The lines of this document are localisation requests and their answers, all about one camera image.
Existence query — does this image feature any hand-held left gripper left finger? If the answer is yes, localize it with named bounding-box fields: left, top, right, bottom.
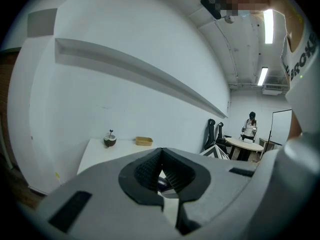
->
left=36, top=147, right=181, bottom=240

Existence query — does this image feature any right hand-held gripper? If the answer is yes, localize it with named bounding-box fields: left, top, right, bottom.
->
left=199, top=132, right=320, bottom=240

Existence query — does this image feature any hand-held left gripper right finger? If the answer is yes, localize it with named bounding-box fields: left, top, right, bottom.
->
left=161, top=147, right=260, bottom=236

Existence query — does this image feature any dark purple eggplant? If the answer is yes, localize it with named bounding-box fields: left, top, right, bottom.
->
left=157, top=176, right=171, bottom=193

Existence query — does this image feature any person's right forearm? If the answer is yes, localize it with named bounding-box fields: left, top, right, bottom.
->
left=289, top=108, right=304, bottom=141

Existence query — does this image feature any small wooden cabinet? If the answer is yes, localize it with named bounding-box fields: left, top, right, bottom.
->
left=258, top=137, right=276, bottom=159

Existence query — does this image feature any round beige table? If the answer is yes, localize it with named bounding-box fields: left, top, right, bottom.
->
left=224, top=137, right=265, bottom=162

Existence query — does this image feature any black-framed white board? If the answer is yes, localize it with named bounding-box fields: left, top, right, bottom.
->
left=264, top=109, right=293, bottom=152

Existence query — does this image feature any coconut shell bowl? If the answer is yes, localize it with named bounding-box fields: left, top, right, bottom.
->
left=103, top=128, right=118, bottom=149

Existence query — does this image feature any tan wooden tray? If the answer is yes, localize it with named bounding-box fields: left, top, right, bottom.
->
left=135, top=136, right=154, bottom=147

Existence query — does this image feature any white air conditioner unit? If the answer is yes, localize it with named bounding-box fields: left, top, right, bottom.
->
left=261, top=83, right=286, bottom=95

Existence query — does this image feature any long ceiling light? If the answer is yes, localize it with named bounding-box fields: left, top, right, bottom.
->
left=257, top=67, right=269, bottom=86
left=263, top=8, right=274, bottom=45

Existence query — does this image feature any person's white printed shirt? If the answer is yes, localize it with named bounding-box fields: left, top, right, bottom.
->
left=279, top=7, right=320, bottom=135

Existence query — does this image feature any black head-mounted camera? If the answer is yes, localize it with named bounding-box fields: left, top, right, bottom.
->
left=200, top=0, right=223, bottom=20

